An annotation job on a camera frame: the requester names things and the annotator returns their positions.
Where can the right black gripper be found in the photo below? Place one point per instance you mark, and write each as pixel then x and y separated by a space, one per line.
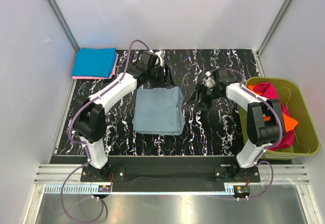
pixel 204 104

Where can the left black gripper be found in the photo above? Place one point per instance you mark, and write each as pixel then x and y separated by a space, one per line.
pixel 165 81

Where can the grey blue t shirt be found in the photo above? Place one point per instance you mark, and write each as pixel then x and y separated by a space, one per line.
pixel 158 111

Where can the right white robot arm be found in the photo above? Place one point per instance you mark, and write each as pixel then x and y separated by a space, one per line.
pixel 265 125

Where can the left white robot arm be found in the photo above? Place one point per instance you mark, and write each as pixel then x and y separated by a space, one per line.
pixel 88 126

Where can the black marble pattern mat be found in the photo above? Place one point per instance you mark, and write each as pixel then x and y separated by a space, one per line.
pixel 213 132

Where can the folded blue t shirt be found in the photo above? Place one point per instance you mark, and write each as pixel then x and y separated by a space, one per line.
pixel 94 62

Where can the magenta t shirt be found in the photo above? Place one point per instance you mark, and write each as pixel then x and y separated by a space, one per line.
pixel 287 141

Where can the orange t shirt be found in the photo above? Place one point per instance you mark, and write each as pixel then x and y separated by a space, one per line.
pixel 267 90

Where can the olive green plastic bin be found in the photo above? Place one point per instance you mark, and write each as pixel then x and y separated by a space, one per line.
pixel 306 142

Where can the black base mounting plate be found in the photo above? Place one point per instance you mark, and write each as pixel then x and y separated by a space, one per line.
pixel 220 169

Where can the aluminium front rail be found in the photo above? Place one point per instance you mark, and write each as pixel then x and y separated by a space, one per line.
pixel 67 178

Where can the left aluminium frame post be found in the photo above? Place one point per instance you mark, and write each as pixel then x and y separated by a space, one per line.
pixel 63 24

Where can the aluminium frame post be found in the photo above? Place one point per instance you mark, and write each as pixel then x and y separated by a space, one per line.
pixel 274 26
pixel 63 24

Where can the right aluminium frame post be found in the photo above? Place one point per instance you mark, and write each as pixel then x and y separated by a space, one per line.
pixel 274 26

